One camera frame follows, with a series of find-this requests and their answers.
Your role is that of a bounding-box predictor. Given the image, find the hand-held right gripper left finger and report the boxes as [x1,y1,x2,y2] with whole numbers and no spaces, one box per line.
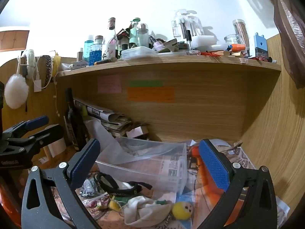
[21,138,102,229]

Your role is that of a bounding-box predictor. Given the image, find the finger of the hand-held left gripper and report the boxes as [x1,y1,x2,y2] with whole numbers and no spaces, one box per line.
[22,123,65,153]
[2,116,50,139]

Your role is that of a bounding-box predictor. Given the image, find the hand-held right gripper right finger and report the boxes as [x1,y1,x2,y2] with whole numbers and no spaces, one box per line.
[198,138,279,229]

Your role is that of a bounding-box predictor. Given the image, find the yellow plush ball toy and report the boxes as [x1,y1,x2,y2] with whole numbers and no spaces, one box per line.
[172,202,193,220]

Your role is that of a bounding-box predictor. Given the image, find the clear plastic storage bin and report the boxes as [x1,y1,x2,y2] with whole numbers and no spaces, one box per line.
[95,136,188,194]

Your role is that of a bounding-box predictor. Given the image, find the white cloth sock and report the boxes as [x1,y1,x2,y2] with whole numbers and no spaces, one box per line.
[123,196,172,225]

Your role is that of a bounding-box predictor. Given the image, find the grey glitter scrunchie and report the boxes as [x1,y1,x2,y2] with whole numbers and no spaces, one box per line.
[80,178,99,196]

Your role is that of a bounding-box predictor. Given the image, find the dark wine bottle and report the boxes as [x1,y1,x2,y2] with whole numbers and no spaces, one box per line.
[64,88,87,150]

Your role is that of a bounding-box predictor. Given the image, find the newspaper sheet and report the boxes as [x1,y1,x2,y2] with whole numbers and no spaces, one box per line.
[164,141,291,229]

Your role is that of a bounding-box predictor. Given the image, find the clear plastic bag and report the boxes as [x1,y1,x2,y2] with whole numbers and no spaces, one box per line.
[83,118,134,159]

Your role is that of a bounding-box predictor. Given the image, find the white fluffy puff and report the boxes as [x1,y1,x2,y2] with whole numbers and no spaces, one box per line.
[4,74,29,109]

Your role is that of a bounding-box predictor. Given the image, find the black fabric headband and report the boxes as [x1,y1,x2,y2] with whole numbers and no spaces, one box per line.
[95,172,153,197]

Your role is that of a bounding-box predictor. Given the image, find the stack of folded papers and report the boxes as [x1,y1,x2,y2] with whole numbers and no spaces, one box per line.
[73,97,134,137]

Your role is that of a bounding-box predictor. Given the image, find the dark studded headband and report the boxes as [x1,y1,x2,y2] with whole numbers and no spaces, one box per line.
[42,55,53,89]

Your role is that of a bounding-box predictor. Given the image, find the yellow headband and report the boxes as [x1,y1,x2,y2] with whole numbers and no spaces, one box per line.
[52,52,62,77]

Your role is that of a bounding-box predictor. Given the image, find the small cardboard box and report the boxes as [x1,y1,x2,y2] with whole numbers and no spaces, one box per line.
[126,125,150,139]

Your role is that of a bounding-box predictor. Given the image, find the white fluffy headband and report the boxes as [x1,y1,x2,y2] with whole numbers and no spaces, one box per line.
[24,49,36,77]

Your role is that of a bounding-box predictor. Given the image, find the pink sticky note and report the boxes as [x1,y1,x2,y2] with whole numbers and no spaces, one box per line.
[98,75,122,93]

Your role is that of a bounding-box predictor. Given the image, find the blue liquid bottle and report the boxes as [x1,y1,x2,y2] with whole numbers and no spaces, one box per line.
[89,36,103,66]

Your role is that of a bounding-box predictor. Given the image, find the teal plastic bottle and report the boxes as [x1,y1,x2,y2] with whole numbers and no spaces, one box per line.
[83,35,95,61]

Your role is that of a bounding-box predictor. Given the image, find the orange sticky note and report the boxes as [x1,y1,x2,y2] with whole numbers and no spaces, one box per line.
[127,87,175,103]

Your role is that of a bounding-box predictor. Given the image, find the wooden shelf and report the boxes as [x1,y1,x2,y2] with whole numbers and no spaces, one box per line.
[56,52,283,78]

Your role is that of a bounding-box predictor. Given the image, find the clear glass bottle with cork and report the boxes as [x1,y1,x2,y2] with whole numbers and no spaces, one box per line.
[105,17,120,59]

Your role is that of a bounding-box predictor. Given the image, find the clear plastic lidded container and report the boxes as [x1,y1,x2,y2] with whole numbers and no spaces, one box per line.
[121,46,160,60]

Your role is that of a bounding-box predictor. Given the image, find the white rectangular box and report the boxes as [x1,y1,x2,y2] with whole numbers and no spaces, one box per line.
[191,35,216,49]

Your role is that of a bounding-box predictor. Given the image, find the short glass jar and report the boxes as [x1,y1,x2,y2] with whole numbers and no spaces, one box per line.
[224,35,242,47]

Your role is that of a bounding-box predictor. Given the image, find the blue box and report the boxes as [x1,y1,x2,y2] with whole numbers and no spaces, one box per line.
[254,32,269,57]

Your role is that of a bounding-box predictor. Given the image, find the green pump bottle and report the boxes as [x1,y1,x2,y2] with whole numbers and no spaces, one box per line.
[129,17,141,49]

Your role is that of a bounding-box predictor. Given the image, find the tall cylinder silver lid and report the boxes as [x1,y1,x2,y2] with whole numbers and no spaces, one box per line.
[232,19,250,53]

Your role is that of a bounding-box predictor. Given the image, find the purple spray bottle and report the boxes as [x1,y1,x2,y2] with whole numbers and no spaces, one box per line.
[150,35,165,52]

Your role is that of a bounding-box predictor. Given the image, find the clear bottle silver cap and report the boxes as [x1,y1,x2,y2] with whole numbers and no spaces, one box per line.
[136,23,149,48]

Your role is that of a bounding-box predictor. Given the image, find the clear acrylic organizer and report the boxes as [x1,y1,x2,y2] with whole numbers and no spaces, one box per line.
[183,11,205,39]

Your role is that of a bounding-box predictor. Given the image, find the brown sheer curtain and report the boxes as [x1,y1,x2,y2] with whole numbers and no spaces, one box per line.
[229,0,305,90]

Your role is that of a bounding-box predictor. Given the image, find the white charger with cable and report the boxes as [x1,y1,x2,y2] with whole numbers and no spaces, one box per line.
[17,51,59,115]

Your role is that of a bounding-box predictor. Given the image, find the beaded chain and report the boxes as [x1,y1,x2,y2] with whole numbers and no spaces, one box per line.
[152,215,174,229]

